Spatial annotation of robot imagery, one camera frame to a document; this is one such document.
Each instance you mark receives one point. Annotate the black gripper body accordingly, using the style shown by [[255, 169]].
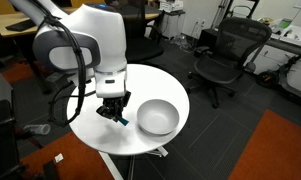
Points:
[[113, 103]]

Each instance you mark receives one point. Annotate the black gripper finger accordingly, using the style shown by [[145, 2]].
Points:
[[118, 114], [104, 112]]

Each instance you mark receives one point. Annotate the teal capped marker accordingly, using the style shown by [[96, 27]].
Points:
[[125, 122]]

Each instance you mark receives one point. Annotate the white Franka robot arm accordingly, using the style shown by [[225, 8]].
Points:
[[100, 40]]

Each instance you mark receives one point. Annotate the grey bowl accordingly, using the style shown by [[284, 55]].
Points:
[[158, 116]]

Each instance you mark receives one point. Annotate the white table base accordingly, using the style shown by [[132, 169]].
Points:
[[111, 166]]

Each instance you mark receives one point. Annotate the black padded office chair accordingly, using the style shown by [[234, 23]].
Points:
[[141, 46]]

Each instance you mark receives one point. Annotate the white paper scrap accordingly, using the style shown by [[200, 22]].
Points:
[[59, 158]]

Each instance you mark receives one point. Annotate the clear plastic bottle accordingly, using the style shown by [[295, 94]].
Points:
[[38, 129]]

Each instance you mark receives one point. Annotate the black robot stand platform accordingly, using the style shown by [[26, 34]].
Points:
[[0, 90]]

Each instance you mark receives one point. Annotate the black mesh office chair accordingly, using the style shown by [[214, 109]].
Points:
[[216, 70]]

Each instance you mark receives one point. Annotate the white printer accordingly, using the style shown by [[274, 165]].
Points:
[[171, 6]]

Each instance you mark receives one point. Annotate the black computer tower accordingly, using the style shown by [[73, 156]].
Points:
[[208, 40]]

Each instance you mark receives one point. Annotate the black flat keyboard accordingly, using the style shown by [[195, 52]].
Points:
[[20, 26]]

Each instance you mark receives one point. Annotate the light wooden desk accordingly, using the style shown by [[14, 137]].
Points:
[[3, 23]]

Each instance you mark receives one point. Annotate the black tripod stand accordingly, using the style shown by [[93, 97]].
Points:
[[238, 8]]

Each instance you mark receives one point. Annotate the black kick scooter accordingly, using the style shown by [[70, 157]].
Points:
[[290, 83]]

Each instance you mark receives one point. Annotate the green screen device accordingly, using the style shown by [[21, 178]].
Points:
[[285, 23]]

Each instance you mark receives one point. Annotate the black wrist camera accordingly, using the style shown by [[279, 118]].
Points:
[[127, 98]]

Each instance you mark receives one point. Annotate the black upright post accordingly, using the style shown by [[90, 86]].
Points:
[[50, 171]]

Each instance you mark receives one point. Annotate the white pedestal cabinet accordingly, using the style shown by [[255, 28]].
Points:
[[173, 25]]

